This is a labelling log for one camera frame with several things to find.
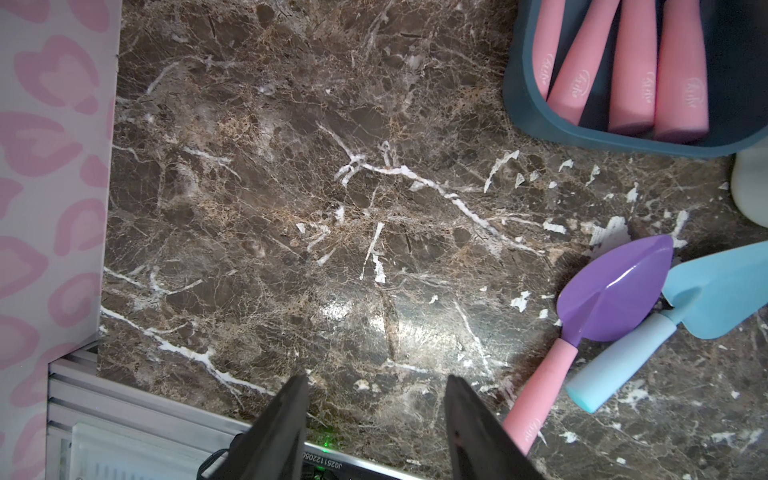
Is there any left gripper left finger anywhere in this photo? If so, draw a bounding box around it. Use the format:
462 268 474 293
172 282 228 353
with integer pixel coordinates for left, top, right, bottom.
209 374 309 480

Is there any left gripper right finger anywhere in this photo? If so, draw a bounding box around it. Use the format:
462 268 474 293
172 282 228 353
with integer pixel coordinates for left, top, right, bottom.
444 375 544 480

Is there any purple pointed shovel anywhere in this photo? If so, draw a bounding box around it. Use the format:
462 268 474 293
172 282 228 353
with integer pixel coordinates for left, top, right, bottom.
503 235 674 454
654 0 709 143

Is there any blue pointed shovel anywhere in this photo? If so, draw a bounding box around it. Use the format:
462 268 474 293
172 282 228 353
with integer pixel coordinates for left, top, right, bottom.
565 241 767 413

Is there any purple square shovel pink handle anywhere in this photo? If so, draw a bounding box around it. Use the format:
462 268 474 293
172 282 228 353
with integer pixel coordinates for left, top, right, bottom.
532 0 566 99

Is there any white storage box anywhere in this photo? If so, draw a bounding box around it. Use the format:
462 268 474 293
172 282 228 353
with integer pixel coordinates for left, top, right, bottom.
730 138 768 227

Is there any dark teal storage box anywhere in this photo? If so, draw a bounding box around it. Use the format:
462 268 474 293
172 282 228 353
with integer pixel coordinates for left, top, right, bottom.
502 1 767 159

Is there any aluminium front rail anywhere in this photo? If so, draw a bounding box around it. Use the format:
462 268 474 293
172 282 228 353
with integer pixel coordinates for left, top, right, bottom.
47 350 408 479

